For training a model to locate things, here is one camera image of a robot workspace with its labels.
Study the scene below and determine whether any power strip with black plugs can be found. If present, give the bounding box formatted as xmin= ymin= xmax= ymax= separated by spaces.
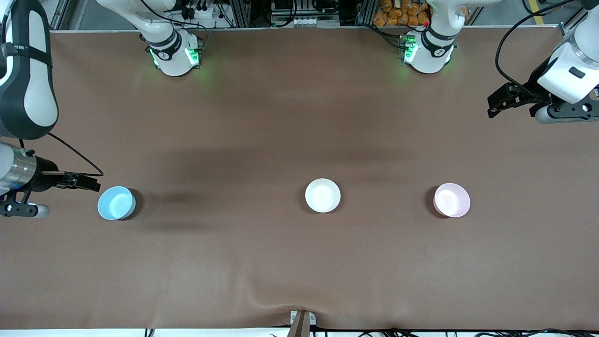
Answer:
xmin=180 ymin=0 xmax=220 ymax=19

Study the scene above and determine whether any pink bowl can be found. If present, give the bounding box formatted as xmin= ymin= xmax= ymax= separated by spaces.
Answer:
xmin=433 ymin=183 xmax=471 ymax=218

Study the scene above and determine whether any brown camera mount post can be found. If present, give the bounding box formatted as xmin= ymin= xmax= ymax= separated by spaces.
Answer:
xmin=288 ymin=310 xmax=317 ymax=337

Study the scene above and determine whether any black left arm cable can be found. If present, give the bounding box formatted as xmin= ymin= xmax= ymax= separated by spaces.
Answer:
xmin=495 ymin=0 xmax=581 ymax=93

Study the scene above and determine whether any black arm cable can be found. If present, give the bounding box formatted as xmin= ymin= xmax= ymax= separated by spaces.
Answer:
xmin=19 ymin=132 xmax=104 ymax=177
xmin=495 ymin=0 xmax=581 ymax=93

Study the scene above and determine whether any aluminium corner frame beam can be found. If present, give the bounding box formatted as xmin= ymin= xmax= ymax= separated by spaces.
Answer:
xmin=559 ymin=9 xmax=585 ymax=36

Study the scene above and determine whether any blue bowl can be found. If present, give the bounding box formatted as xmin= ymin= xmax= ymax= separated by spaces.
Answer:
xmin=97 ymin=186 xmax=137 ymax=220

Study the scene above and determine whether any white bowl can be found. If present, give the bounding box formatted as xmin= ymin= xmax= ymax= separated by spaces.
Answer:
xmin=305 ymin=178 xmax=341 ymax=213

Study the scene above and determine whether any aluminium frame post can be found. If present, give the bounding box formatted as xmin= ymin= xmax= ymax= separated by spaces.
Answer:
xmin=232 ymin=0 xmax=251 ymax=28
xmin=357 ymin=0 xmax=377 ymax=26

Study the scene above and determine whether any brown table cover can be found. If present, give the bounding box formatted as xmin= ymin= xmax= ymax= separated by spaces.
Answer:
xmin=0 ymin=27 xmax=599 ymax=330

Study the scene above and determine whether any orange packaged snacks pile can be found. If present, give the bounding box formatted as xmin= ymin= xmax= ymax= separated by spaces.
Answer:
xmin=373 ymin=0 xmax=431 ymax=27

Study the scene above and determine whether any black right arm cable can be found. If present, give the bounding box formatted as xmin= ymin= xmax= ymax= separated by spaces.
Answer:
xmin=19 ymin=132 xmax=104 ymax=177

